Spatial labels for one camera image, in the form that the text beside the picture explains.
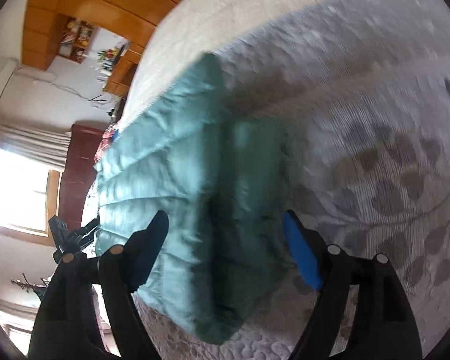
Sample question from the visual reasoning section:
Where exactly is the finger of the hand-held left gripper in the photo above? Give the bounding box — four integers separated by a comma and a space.
65, 218, 100, 250
48, 215, 74, 262

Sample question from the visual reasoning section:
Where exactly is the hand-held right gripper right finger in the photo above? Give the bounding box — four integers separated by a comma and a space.
283, 210, 424, 360

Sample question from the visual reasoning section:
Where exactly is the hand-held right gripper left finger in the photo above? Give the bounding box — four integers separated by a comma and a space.
28, 210, 169, 360

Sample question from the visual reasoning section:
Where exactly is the green puffer jacket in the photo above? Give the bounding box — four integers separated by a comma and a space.
94, 52, 297, 346

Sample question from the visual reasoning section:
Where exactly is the dark coat rack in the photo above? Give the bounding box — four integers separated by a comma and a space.
11, 275, 49, 301

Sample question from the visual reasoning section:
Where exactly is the window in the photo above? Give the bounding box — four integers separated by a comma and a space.
0, 146, 62, 237

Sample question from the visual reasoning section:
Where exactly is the dark wooden headboard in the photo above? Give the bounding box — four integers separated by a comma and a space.
60, 123, 109, 229

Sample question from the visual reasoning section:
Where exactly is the red checked cloth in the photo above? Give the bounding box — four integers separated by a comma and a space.
95, 127, 119, 162

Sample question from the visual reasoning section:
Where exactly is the grey striped curtain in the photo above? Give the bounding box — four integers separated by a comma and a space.
0, 122, 74, 169

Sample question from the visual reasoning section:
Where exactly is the grey floral quilted bedspread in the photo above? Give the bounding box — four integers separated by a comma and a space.
131, 0, 450, 360

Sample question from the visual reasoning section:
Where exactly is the wooden desk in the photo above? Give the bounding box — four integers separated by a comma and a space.
103, 43, 147, 96

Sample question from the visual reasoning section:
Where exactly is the assorted desk clutter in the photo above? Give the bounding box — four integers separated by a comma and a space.
95, 45, 130, 72

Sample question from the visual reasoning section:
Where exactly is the white plaid bed sheet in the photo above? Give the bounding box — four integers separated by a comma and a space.
118, 0, 436, 132

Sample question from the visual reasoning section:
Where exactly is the white hanging cable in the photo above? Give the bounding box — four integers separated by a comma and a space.
19, 65, 109, 106

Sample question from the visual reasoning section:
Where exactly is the wooden wall shelf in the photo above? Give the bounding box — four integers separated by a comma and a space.
56, 15, 98, 64

